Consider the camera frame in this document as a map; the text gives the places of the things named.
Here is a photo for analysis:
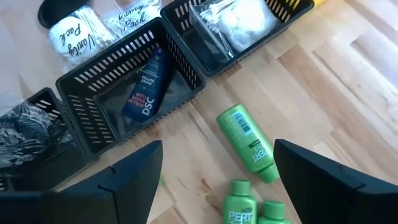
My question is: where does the clear bag with black disc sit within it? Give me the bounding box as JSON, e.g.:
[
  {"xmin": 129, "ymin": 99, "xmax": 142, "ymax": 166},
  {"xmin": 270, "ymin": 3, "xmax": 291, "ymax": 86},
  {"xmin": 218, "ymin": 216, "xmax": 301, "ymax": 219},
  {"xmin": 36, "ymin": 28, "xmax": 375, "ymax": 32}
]
[{"xmin": 37, "ymin": 0, "xmax": 91, "ymax": 29}]

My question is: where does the black plastic basket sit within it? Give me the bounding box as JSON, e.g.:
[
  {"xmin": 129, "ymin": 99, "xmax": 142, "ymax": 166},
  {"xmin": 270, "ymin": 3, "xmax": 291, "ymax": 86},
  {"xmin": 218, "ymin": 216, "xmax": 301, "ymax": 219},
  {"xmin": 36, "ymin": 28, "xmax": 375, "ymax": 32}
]
[
  {"xmin": 55, "ymin": 17, "xmax": 208, "ymax": 159},
  {"xmin": 0, "ymin": 86, "xmax": 94, "ymax": 194},
  {"xmin": 160, "ymin": 0, "xmax": 315, "ymax": 78}
]

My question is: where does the dark blue shave butter tube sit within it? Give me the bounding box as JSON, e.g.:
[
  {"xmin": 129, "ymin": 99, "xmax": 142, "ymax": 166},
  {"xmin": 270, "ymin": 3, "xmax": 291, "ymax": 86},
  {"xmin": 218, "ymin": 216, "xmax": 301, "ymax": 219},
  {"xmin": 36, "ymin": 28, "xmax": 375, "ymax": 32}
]
[{"xmin": 121, "ymin": 46, "xmax": 172, "ymax": 124}]

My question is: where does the clear bag with black mesh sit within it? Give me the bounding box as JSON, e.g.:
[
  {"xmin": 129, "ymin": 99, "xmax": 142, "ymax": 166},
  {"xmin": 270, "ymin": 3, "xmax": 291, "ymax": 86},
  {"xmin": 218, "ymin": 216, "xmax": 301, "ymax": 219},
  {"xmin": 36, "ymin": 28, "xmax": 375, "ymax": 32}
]
[{"xmin": 0, "ymin": 101, "xmax": 74, "ymax": 170}]

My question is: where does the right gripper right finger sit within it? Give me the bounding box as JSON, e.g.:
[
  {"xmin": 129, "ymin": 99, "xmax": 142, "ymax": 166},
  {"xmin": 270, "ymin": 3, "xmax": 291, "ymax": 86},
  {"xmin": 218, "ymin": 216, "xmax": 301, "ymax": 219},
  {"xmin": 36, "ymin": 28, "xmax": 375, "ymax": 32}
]
[{"xmin": 273, "ymin": 138, "xmax": 398, "ymax": 224}]

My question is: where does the clear vanity pack bag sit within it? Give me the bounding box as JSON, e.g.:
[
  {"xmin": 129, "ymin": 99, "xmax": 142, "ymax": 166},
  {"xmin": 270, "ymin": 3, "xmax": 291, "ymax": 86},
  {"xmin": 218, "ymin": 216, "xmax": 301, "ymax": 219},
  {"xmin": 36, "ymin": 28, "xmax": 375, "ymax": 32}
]
[{"xmin": 104, "ymin": 0, "xmax": 162, "ymax": 40}]

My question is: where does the clear bag of cotton swabs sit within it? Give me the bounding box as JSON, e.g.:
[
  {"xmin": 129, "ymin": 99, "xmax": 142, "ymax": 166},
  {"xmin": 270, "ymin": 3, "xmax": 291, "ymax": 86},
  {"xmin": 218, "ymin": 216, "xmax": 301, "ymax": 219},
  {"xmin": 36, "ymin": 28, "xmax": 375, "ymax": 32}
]
[{"xmin": 188, "ymin": 0, "xmax": 279, "ymax": 60}]

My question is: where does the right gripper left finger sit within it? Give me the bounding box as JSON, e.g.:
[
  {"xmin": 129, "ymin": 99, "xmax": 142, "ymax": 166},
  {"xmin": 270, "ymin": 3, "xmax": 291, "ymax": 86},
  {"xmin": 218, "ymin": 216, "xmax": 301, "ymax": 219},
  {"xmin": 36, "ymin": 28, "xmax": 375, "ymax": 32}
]
[{"xmin": 0, "ymin": 139, "xmax": 164, "ymax": 224}]

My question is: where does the white round vanity pack bag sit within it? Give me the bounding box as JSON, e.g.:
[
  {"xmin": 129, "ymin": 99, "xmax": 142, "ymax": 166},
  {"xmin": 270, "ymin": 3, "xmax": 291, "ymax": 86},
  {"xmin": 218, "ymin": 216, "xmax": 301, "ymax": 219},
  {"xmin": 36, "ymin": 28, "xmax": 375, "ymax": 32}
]
[{"xmin": 46, "ymin": 6, "xmax": 118, "ymax": 66}]

